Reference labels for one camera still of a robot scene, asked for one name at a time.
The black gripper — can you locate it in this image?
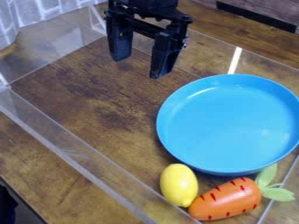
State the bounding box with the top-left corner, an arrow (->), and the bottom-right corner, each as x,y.
106,0 -> 193,79

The blue round plastic plate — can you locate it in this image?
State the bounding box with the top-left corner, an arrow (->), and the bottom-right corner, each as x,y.
157,74 -> 299,176

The yellow toy lemon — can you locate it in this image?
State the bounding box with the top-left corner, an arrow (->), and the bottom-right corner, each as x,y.
161,164 -> 199,207

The orange toy carrot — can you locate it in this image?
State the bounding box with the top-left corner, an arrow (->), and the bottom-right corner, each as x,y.
189,164 -> 295,221

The black bar on table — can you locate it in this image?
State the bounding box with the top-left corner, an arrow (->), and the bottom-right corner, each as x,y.
217,1 -> 297,33

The grey patterned curtain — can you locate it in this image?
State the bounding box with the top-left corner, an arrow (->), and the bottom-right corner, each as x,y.
0,0 -> 107,51

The clear acrylic enclosure wall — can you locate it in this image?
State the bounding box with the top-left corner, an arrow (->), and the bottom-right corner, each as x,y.
0,0 -> 299,224

